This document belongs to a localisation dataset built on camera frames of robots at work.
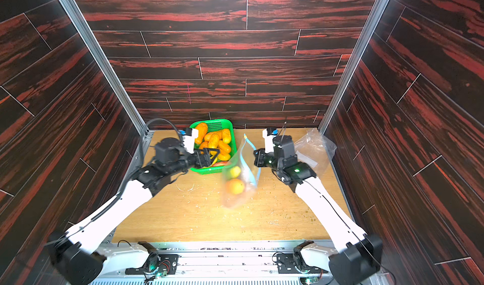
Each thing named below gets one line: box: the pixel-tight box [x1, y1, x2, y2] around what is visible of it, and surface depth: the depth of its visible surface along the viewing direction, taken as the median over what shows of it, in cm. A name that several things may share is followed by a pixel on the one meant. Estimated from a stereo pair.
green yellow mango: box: [230, 165, 242, 179], surface depth 90 cm
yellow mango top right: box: [222, 128, 232, 144], surface depth 110 cm
